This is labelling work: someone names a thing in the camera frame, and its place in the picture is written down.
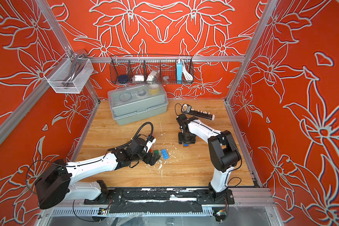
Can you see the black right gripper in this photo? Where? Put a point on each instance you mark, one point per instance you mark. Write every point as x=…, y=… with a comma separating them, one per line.
x=191, y=141

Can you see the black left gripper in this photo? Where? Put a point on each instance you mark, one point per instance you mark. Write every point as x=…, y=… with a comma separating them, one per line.
x=149, y=160

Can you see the light blue long lego brick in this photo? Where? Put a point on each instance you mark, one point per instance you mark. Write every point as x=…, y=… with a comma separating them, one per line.
x=165, y=154

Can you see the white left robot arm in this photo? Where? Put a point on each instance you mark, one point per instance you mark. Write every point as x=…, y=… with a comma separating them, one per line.
x=62, y=181

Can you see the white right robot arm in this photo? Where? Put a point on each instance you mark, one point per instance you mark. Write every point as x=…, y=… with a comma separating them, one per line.
x=223, y=151

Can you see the dark brown bit holder case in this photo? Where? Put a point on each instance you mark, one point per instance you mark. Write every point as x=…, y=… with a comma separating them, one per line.
x=187, y=109

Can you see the grey green plastic toolbox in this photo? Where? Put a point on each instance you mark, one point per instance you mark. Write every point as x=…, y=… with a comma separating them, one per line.
x=134, y=103

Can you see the yellow tape roll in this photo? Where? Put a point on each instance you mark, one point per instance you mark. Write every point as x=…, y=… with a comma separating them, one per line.
x=154, y=89

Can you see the clear bag in basket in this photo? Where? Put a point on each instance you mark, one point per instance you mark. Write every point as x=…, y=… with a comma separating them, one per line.
x=153, y=76

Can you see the light blue box in basket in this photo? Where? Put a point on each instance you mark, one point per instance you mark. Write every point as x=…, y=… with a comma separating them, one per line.
x=179, y=71

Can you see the white box in basket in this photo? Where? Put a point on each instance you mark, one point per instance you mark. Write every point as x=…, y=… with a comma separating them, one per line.
x=138, y=78

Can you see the dark round tin in basket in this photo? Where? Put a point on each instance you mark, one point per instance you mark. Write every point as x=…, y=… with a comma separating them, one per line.
x=124, y=78

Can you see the metal tool in bin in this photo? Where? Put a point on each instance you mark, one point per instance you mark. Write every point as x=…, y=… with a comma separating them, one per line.
x=76, y=67

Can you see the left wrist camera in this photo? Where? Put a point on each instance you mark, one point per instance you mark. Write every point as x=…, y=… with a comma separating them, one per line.
x=150, y=142

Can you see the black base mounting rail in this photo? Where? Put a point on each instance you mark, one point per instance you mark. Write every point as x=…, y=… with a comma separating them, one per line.
x=172, y=199

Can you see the white slotted cable duct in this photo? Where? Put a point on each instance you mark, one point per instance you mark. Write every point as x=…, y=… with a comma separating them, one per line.
x=101, y=212

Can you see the black wire wall basket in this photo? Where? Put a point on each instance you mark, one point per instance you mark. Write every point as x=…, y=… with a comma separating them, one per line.
x=151, y=69

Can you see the clear plastic wall bin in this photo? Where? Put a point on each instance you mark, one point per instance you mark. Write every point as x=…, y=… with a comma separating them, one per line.
x=59, y=72

